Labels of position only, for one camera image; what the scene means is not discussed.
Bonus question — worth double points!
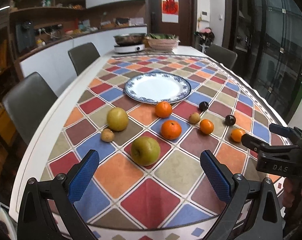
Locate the operator right hand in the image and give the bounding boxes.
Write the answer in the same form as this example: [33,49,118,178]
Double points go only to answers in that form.
[282,178,302,207]

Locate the black glass sliding door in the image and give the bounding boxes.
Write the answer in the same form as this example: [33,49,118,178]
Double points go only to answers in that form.
[232,0,302,122]

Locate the white induction cooker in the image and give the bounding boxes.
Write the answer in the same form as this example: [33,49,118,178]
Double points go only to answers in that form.
[114,44,145,54]

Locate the small orange tangerine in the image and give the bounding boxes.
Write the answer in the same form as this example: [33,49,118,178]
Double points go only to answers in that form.
[200,119,214,135]
[231,128,246,142]

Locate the steel pan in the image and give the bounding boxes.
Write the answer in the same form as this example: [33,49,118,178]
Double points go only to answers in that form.
[114,33,146,46]

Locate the red white door poster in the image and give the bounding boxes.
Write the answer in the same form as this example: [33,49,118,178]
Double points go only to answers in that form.
[161,0,179,24]

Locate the large orange tangerine front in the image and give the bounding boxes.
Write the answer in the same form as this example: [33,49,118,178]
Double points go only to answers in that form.
[161,120,182,140]

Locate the white lower cabinet counter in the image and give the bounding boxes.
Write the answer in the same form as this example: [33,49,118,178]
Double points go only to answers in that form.
[20,25,147,96]

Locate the yellow green apple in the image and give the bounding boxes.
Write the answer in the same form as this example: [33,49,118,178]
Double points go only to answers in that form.
[107,107,129,132]

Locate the near left grey chair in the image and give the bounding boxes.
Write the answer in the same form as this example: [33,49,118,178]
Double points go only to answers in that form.
[3,72,57,144]

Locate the small brown kiwi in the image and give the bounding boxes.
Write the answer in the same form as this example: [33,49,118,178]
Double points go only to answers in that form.
[101,128,115,142]

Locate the dark plum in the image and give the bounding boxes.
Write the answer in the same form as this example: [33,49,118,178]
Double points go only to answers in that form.
[199,101,209,112]
[225,115,236,126]

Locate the small brown fruit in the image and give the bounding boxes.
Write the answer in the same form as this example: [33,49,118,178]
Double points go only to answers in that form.
[188,112,200,125]

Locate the far left grey chair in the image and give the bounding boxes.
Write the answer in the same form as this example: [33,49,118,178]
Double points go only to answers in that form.
[68,42,100,76]

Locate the black water dispenser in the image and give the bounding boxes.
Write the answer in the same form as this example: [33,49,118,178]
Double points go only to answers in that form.
[16,21,36,53]

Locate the right grey chair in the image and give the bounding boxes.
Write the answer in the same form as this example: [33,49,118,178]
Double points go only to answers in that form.
[206,44,238,69]

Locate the pink basket with greens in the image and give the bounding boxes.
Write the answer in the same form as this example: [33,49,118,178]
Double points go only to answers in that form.
[146,34,180,51]

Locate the colourful checkered tablecloth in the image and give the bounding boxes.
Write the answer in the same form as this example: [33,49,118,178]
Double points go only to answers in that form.
[41,55,287,239]

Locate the blue white porcelain plate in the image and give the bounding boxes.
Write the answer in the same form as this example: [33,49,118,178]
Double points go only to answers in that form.
[124,72,192,105]

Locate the dark wooden door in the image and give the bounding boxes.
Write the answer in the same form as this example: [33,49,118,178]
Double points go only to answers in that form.
[146,0,197,47]

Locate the grey chair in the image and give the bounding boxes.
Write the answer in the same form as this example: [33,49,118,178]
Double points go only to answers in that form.
[206,44,238,69]
[68,42,100,76]
[3,72,57,144]

